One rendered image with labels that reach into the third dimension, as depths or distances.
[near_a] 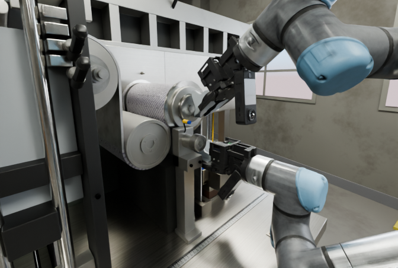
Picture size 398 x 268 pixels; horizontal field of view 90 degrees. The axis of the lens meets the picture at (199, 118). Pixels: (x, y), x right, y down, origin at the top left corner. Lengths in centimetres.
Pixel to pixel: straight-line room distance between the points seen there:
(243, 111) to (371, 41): 21
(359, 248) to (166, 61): 80
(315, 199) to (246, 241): 27
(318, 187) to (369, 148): 248
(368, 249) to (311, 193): 10
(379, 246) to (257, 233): 33
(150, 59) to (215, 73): 46
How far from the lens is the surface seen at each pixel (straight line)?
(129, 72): 81
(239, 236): 65
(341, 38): 31
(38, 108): 29
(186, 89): 53
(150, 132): 49
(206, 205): 69
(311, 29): 32
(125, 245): 65
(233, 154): 52
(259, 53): 39
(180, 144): 50
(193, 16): 104
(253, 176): 49
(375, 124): 285
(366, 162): 296
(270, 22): 38
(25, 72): 31
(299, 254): 43
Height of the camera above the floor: 133
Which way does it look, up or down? 12 degrees down
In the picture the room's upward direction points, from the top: straight up
